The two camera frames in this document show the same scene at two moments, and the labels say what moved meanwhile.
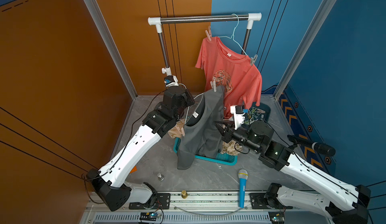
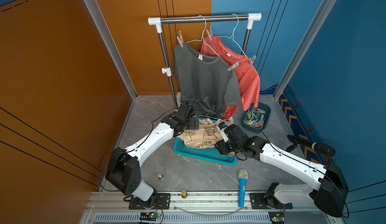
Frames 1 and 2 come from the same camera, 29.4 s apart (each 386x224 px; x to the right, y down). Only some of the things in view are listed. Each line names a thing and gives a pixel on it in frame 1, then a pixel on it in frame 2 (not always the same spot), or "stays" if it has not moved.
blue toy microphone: x=243 y=175 stays
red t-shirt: x=223 y=67 stays
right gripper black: x=227 y=135 to x=221 y=147
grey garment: x=200 y=138 to x=206 y=83
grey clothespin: x=253 y=60 stays
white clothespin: x=213 y=84 to x=231 y=68
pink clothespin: x=209 y=33 stays
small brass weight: x=184 y=194 stays
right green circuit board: x=277 y=217 stays
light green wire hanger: x=233 y=37 stays
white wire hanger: x=188 y=107 to x=202 y=36
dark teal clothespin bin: x=262 y=112 stays
